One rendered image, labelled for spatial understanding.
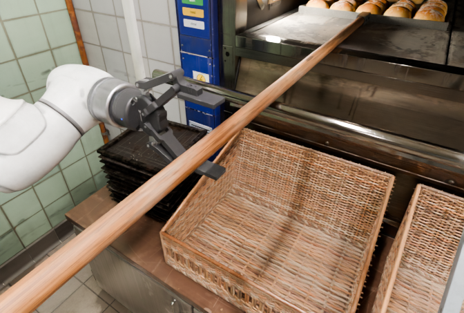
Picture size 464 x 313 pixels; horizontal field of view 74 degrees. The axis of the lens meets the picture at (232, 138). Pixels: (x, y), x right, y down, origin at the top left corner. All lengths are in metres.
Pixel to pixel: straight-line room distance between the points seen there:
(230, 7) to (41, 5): 0.89
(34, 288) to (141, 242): 0.83
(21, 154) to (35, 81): 1.07
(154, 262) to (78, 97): 0.64
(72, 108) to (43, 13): 1.06
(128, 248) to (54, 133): 0.62
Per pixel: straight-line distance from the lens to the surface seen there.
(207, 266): 0.94
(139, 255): 1.13
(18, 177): 0.64
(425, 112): 1.00
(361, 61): 0.95
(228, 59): 1.13
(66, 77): 0.68
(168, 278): 1.06
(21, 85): 1.66
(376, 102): 1.00
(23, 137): 0.63
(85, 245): 0.36
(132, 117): 0.58
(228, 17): 1.09
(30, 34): 1.64
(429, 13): 1.37
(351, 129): 0.60
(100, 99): 0.61
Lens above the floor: 1.47
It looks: 34 degrees down
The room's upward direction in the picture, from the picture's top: straight up
